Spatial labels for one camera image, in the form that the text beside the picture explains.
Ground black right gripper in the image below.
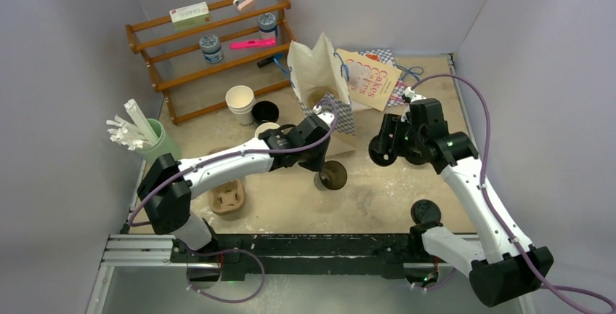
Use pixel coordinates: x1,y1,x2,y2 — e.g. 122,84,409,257
373,114,426,159

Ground single brown pulp carrier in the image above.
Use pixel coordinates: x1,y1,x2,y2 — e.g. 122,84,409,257
307,87,339,109

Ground black paper cup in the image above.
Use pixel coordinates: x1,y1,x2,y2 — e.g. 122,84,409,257
251,100,280,124
313,161,348,191

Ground blue checkered paper bag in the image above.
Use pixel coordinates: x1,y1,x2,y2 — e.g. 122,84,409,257
286,33,357,156

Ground brown pulp cup carrier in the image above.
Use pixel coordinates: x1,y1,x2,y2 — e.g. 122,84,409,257
207,180,247,215

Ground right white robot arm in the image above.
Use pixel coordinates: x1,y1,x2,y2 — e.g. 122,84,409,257
368,98,554,307

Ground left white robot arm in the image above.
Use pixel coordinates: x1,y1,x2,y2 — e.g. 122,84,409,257
137,112,337,262

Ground green paper coffee cup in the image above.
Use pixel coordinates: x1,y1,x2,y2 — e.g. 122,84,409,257
254,122,280,138

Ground beige cakes paper bag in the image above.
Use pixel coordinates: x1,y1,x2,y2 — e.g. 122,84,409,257
336,49,401,111

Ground white paper cup stack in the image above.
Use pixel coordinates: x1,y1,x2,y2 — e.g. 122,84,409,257
225,85,256,126

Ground black blue marker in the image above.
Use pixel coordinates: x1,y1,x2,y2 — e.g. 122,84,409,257
256,55,276,68

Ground pink marker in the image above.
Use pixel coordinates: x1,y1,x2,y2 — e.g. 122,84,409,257
229,38,277,50

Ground blue patterned jar right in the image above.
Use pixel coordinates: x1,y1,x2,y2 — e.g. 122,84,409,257
257,12,278,40

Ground blue patterned jar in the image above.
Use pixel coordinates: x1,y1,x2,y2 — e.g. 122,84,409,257
257,12,278,40
199,34,224,64

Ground wooden three-tier shelf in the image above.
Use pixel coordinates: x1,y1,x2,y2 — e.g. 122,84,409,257
125,0,296,125

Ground blue patterned jar left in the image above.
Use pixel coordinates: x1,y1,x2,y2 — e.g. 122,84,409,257
199,34,224,64

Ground pink white small tool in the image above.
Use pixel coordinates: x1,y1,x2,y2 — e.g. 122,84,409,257
232,0,255,12

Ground green straw holder cup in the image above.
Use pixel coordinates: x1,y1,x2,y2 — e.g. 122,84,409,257
136,118,182,164

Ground white green box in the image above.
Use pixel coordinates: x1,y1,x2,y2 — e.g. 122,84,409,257
169,1,211,31

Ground white wrapped straws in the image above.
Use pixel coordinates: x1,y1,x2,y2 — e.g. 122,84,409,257
105,99,160,151

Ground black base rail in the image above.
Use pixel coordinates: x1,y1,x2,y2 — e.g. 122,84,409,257
169,233,455,281

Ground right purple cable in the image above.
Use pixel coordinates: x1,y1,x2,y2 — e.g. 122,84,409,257
406,73,616,314

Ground purple cable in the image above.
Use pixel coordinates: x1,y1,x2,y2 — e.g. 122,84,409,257
406,73,616,314
127,98,340,304

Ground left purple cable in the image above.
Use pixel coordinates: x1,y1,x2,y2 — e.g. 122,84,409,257
127,98,340,304

